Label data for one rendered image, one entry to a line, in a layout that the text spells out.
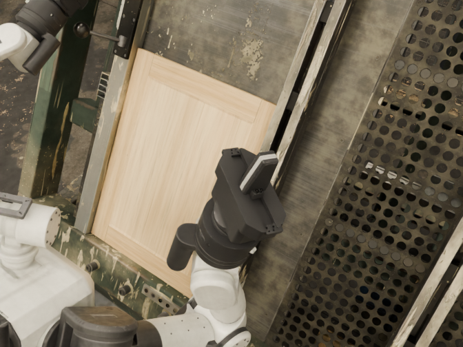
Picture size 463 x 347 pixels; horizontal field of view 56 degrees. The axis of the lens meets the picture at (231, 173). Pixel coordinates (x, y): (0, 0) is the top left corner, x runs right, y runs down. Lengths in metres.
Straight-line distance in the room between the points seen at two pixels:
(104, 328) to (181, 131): 0.59
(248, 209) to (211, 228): 0.08
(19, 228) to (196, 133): 0.52
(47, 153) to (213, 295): 0.92
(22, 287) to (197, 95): 0.59
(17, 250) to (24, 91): 2.85
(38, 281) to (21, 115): 2.64
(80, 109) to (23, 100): 2.09
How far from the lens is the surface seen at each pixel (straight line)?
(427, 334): 0.97
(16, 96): 3.56
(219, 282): 0.64
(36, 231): 0.74
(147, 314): 1.29
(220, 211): 0.56
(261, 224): 0.50
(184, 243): 0.62
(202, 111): 1.08
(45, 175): 1.50
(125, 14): 1.20
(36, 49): 1.10
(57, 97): 1.41
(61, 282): 0.79
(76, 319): 0.71
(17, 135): 3.21
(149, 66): 1.18
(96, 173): 1.29
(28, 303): 0.76
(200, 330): 0.85
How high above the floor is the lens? 1.99
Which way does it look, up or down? 49 degrees down
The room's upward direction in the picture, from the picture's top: straight up
